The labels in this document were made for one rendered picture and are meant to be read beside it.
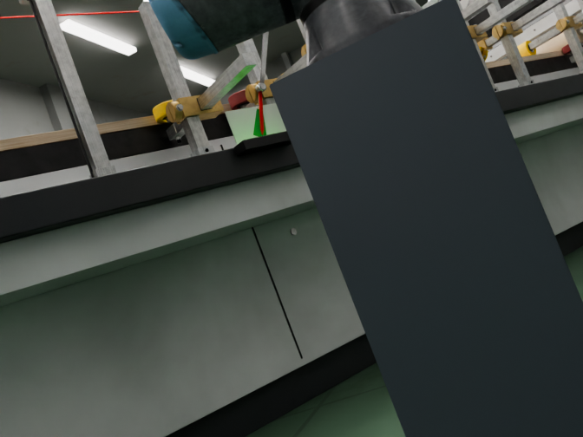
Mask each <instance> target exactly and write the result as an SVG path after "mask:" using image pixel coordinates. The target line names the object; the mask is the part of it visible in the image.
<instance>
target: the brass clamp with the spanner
mask: <svg viewBox="0 0 583 437"><path fill-rule="evenodd" d="M277 79H278V78H275V79H268V80H265V85H266V91H265V92H263V93H262V101H263V100H264V99H265V98H272V97H273V95H272V91H271V89H270V87H269V86H270V84H272V83H273V82H275V81H276V80H277ZM259 82H260V81H257V82H255V83H254V84H250V85H248V86H247V87H246V99H247V100H248V101H249V102H250V103H254V104H255V105H258V104H259V93H258V92H257V91H256V89H255V87H256V86H257V85H258V84H259Z"/></svg>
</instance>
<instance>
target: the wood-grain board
mask: <svg viewBox="0 0 583 437"><path fill-rule="evenodd" d="M563 55H564V54H563V52H562V50H559V51H554V52H548V53H543V54H537V55H527V56H522V59H523V61H524V62H531V61H537V60H542V59H547V58H552V57H557V56H563ZM485 63H486V65H487V67H488V68H496V67H501V66H507V65H511V64H510V61H509V60H508V59H505V60H499V61H493V62H485ZM222 106H223V108H224V111H222V112H221V113H220V114H224V113H225V112H226V111H232V109H231V106H230V104H229V103H227V104H222ZM161 124H167V123H158V122H157V121H156V120H155V118H154V115H152V116H146V117H141V118H135V119H130V120H124V121H114V122H109V123H102V124H97V125H96V126H97V128H98V131H99V134H110V133H115V132H120V131H126V130H131V129H136V128H141V127H151V126H156V125H161ZM74 139H78V137H77V134H76V131H75V129H74V128H71V129H65V130H59V131H54V132H48V133H42V134H32V135H27V136H21V137H16V138H10V139H5V140H0V152H3V151H9V150H14V149H19V148H25V147H33V146H39V145H44V144H49V143H55V142H60V141H65V140H74Z"/></svg>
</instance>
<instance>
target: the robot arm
mask: <svg viewBox="0 0 583 437"><path fill-rule="evenodd" d="M148 1H149V3H150V5H151V7H152V9H153V11H154V14H155V15H156V16H157V18H158V20H159V22H160V24H161V26H162V28H163V29H164V30H165V32H166V34H167V36H168V38H169V39H170V41H171V43H172V44H173V46H174V47H175V48H176V49H177V51H178V52H179V53H180V54H181V55H182V56H183V57H185V58H186V59H188V60H195V59H198V58H201V57H204V56H207V55H211V54H218V53H219V52H220V51H222V50H224V49H228V48H231V47H232V46H234V45H237V44H239V43H242V42H245V41H247V40H250V39H252V38H254V37H256V36H260V35H262V34H264V33H266V32H269V31H271V30H273V29H276V28H279V27H281V26H284V25H286V24H288V23H291V22H293V21H296V20H298V19H300V21H301V23H302V24H303V27H304V29H305V34H306V54H307V66H309V65H311V64H313V63H314V62H317V61H319V60H321V59H323V58H325V57H326V56H329V55H332V54H334V53H336V52H338V51H339V50H341V49H344V48H346V47H348V46H350V45H352V44H353V43H355V42H358V41H360V40H362V39H364V38H365V37H367V36H370V35H372V34H374V33H376V32H378V31H380V30H382V29H385V28H387V27H389V26H390V25H392V24H394V23H397V22H399V21H401V20H403V19H404V18H406V17H408V16H411V15H413V14H415V13H417V12H418V11H420V10H423V8H422V7H421V6H420V5H419V4H418V3H417V2H416V1H415V0H148Z"/></svg>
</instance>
